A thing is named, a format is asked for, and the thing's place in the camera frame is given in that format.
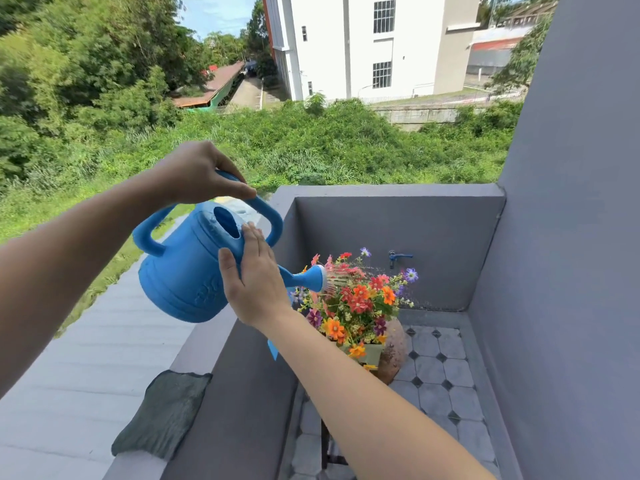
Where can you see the person's left hand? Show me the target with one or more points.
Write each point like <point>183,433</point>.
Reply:
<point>195,172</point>

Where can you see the person's right hand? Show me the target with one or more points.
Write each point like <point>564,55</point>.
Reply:
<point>257,289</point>

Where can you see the blue plastic watering can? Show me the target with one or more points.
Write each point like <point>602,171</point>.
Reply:
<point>185,269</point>

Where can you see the colourful flowers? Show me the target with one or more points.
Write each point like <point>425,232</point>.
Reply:
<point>360,299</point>

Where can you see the pale green square planter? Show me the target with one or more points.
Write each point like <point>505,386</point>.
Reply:
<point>371,353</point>

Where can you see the dark cleaning cloth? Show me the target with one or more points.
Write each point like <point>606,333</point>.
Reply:
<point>162,414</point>

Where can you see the person's left forearm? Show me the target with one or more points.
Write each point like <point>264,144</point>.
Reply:
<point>65,264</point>

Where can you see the person's right forearm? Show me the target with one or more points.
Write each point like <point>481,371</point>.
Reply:
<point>370,409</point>

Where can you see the blue tape patch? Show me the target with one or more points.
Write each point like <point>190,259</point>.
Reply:
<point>273,350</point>

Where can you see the white parked car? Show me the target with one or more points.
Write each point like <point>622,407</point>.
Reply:
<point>250,210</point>

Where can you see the green shed with brown roof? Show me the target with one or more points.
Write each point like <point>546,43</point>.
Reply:
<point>210,89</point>

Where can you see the green trees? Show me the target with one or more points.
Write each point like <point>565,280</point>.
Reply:
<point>100,59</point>

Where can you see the round wooden table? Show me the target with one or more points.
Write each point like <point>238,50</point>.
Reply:
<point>395,349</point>

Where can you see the green overgrown vegetation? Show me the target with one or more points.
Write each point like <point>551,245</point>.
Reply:
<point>350,144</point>

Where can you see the white building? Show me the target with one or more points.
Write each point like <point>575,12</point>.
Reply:
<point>350,44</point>

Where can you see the grey corrugated metal roof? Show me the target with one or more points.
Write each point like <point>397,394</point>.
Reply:
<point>75,374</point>

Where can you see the blue wall tap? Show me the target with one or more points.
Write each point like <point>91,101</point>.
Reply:
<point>397,257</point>

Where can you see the black metal table frame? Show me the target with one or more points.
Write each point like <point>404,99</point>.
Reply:
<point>325,444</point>

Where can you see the concrete retaining wall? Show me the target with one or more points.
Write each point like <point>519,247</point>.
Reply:
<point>415,114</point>

